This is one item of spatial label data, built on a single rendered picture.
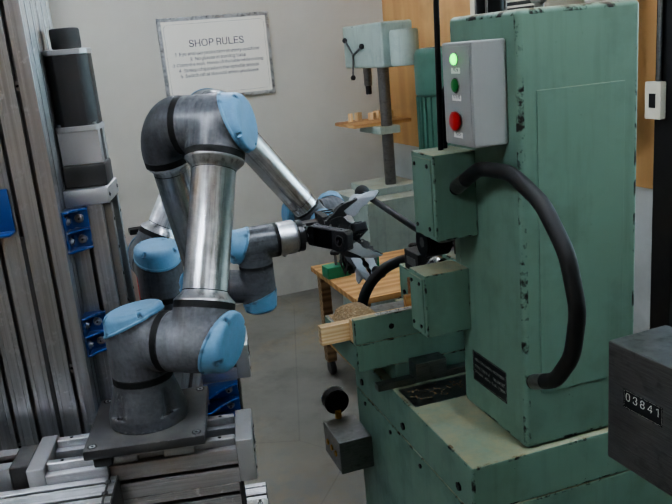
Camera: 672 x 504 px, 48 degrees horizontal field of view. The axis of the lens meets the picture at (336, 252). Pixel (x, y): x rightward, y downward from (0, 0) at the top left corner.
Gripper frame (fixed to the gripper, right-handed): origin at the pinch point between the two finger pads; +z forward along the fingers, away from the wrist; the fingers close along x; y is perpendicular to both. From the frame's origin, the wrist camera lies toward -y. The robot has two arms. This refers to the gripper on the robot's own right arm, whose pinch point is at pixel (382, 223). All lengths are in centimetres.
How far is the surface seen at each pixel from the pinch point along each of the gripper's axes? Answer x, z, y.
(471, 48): -41, -4, -51
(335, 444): 48, -18, -8
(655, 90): -11, 131, 65
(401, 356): 22.4, -6.2, -21.9
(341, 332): 15.9, -17.6, -18.0
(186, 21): -44, 5, 288
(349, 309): 15.2, -12.5, -9.0
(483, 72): -37, -3, -51
